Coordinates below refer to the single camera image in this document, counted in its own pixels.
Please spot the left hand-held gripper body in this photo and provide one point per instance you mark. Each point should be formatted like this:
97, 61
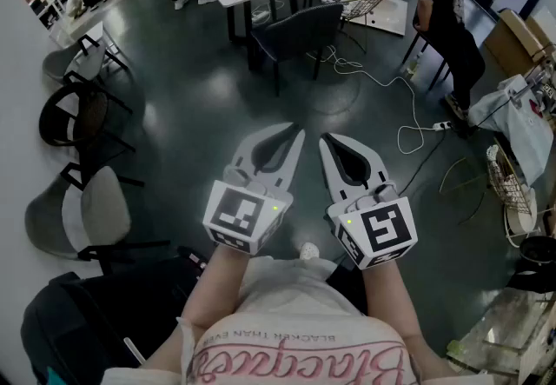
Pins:
243, 214

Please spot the black pot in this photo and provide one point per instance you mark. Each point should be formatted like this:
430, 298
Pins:
538, 249

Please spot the black round-back chair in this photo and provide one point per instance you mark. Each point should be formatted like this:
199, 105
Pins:
74, 114

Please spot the white board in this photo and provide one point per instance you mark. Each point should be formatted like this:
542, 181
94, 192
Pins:
391, 11

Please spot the glass side table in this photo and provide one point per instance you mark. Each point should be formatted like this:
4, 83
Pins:
508, 327

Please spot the person's white printed shirt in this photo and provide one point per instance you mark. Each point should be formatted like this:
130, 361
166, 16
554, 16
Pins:
295, 331

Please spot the black bag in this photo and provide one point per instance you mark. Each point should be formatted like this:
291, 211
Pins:
100, 322

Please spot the person's right forearm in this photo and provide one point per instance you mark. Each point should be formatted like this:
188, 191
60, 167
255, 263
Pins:
388, 296

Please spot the white power strip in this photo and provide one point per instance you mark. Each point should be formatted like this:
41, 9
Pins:
260, 16
442, 126

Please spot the black wooden chair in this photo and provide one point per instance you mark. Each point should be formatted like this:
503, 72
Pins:
423, 44

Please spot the person's white shoe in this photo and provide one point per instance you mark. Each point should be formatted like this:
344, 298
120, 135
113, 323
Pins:
309, 251

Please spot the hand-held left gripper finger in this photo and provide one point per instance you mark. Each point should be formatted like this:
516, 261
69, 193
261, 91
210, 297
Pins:
245, 153
287, 177

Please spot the yellow-green hoop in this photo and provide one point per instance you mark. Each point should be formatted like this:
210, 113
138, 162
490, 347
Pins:
456, 174

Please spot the dark grey upholstered chair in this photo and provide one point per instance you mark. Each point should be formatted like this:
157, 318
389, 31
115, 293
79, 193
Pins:
304, 27

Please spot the cardboard box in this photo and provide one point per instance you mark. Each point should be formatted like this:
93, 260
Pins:
514, 42

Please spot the person's left forearm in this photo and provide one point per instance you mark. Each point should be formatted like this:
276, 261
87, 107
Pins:
215, 287

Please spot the grey chair with black legs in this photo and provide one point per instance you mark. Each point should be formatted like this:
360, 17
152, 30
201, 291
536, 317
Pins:
104, 209
58, 64

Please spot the white plush toy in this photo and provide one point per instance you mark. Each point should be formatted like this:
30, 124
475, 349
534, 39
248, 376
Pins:
74, 5

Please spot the white plastic bag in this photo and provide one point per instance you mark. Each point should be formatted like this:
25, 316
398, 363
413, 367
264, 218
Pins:
521, 131

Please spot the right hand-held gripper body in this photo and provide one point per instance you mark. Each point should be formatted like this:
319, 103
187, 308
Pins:
382, 227

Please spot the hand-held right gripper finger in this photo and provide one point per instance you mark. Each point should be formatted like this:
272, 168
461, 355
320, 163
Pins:
374, 159
336, 185

